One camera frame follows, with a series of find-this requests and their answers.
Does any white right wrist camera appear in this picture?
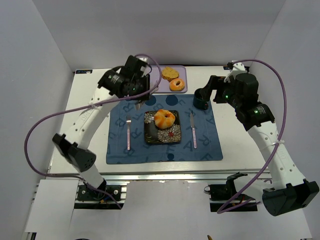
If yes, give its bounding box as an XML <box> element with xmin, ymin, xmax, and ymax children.
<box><xmin>223</xmin><ymin>61</ymin><xmax>247</xmax><ymax>83</ymax></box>

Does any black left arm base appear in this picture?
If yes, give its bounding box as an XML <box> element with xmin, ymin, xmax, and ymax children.
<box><xmin>74</xmin><ymin>184</ymin><xmax>126</xmax><ymax>210</ymax></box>

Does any black logo sticker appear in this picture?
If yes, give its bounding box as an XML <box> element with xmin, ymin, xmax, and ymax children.
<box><xmin>75</xmin><ymin>69</ymin><xmax>93</xmax><ymax>74</ymax></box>

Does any blue patterned placemat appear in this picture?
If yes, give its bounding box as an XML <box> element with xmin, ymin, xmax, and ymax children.
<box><xmin>106</xmin><ymin>94</ymin><xmax>223</xmax><ymax>165</ymax></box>

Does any brown bread slice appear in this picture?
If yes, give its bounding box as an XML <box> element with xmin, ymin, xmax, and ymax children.
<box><xmin>161</xmin><ymin>66</ymin><xmax>180</xmax><ymax>82</ymax></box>

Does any dark green mug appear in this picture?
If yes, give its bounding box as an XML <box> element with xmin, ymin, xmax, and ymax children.
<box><xmin>193</xmin><ymin>88</ymin><xmax>211</xmax><ymax>110</ymax></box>

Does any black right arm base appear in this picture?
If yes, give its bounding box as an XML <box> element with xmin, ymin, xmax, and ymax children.
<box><xmin>203</xmin><ymin>172</ymin><xmax>257</xmax><ymax>212</ymax></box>

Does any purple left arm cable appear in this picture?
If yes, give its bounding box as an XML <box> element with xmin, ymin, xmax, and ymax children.
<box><xmin>23</xmin><ymin>53</ymin><xmax>163</xmax><ymax>210</ymax></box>

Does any fork with pink handle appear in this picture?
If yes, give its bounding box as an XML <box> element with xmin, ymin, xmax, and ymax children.
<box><xmin>126</xmin><ymin>115</ymin><xmax>132</xmax><ymax>151</ymax></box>

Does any lilac plastic tray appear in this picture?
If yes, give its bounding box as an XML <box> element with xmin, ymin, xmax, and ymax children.
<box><xmin>149</xmin><ymin>65</ymin><xmax>188</xmax><ymax>94</ymax></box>

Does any black floral square plate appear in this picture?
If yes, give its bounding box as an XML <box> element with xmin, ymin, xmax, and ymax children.
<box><xmin>144</xmin><ymin>110</ymin><xmax>182</xmax><ymax>145</ymax></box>

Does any twisted orange bread ring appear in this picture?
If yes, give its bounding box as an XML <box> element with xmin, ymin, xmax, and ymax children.
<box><xmin>153</xmin><ymin>108</ymin><xmax>176</xmax><ymax>130</ymax></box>

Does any sugared orange donut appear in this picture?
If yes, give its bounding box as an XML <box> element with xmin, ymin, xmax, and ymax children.
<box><xmin>169</xmin><ymin>78</ymin><xmax>185</xmax><ymax>92</ymax></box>

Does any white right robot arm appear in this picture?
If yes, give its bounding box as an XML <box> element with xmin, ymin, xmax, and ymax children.
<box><xmin>195</xmin><ymin>73</ymin><xmax>320</xmax><ymax>217</ymax></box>

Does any aluminium front frame rail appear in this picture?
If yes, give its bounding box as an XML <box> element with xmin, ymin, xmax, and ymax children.
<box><xmin>44</xmin><ymin>169</ymin><xmax>273</xmax><ymax>187</ymax></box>

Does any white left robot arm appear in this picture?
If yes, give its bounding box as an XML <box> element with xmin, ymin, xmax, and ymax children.
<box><xmin>52</xmin><ymin>55</ymin><xmax>150</xmax><ymax>191</ymax></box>

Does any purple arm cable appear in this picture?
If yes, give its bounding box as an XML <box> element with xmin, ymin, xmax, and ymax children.
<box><xmin>216</xmin><ymin>58</ymin><xmax>286</xmax><ymax>214</ymax></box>
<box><xmin>23</xmin><ymin>53</ymin><xmax>163</xmax><ymax>210</ymax></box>

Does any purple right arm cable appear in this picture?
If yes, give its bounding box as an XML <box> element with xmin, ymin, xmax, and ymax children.
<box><xmin>216</xmin><ymin>58</ymin><xmax>286</xmax><ymax>214</ymax></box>

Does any knife with pink handle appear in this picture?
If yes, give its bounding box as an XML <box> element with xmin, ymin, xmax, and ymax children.
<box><xmin>190</xmin><ymin>111</ymin><xmax>197</xmax><ymax>149</ymax></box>

